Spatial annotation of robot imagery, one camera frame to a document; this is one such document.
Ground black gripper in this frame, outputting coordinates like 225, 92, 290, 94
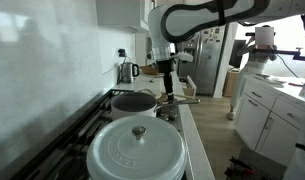
156, 59, 176, 103

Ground white saucepan with steel handle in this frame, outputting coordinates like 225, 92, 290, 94
110, 92, 201, 121

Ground open wooden drawer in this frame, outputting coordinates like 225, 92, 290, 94
178, 74, 198, 99

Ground brown basket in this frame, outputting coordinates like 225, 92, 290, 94
140, 65, 160, 76

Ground steel electric kettle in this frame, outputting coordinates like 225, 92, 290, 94
120, 61, 140, 84

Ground stainless steel refrigerator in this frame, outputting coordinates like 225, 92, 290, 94
176, 26, 226, 97

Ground cardboard box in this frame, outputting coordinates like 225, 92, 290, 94
222, 68, 241, 98

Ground white Dutch oven lid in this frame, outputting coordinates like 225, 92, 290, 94
86, 114, 189, 180

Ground black monitor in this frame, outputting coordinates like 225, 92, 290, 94
229, 39, 246, 69

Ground person in white clothes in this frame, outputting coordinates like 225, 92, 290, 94
226, 24, 278, 121

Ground white island cabinets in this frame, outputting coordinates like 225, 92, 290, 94
233, 74, 305, 167

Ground black tool with red parts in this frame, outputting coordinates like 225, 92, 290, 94
224, 146, 288, 180

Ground black gas cooktop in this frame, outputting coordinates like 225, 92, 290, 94
10, 88, 186, 180

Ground brown pan with wooden handle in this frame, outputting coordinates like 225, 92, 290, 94
138, 89, 195, 103

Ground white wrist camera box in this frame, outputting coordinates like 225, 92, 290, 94
171, 51, 195, 64

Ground white upper wall cabinet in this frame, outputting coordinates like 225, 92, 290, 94
95, 0, 156, 33

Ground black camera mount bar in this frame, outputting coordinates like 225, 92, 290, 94
251, 47, 305, 63

